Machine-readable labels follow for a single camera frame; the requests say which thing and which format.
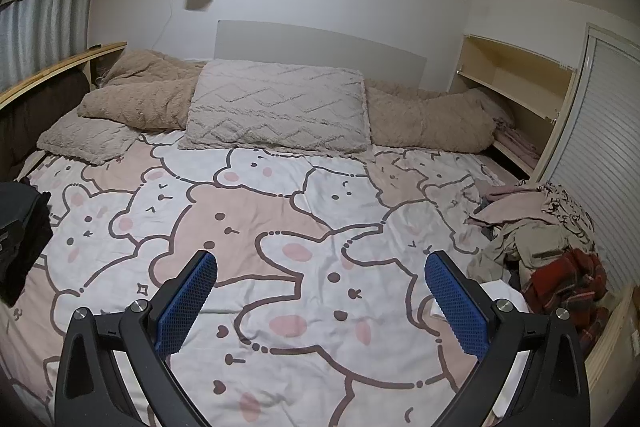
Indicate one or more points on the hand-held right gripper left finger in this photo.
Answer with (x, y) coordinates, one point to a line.
(187, 302)

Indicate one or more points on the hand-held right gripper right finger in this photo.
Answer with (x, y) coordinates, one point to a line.
(457, 307)

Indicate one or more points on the red plaid cloth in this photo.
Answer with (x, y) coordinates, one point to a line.
(560, 287)

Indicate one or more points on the beige garment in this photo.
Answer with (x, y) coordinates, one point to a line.
(510, 252)

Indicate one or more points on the pink garment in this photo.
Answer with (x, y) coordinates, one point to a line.
(510, 207)

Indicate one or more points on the bear print bed sheet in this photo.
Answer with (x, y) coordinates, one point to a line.
(300, 217)

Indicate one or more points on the black and white patterned garment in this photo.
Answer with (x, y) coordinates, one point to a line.
(565, 212)

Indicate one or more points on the pink cloth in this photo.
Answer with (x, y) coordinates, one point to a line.
(515, 142)

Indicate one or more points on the dark cloth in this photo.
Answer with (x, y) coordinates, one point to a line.
(20, 247)

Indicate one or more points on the small beige textured pillow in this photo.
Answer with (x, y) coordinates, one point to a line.
(85, 139)

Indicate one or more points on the large beige textured pillow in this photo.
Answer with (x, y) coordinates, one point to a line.
(275, 107)

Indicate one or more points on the beige fluffy blanket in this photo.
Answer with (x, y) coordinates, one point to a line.
(140, 92)

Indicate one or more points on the cream shelf cabinet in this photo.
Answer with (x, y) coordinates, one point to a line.
(500, 57)

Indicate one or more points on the grey headboard panel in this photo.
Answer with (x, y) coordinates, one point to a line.
(320, 42)

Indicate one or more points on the grey curtain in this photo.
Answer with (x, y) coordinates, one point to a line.
(40, 37)

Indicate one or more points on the cream wooden bed frame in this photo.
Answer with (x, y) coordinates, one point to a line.
(615, 347)

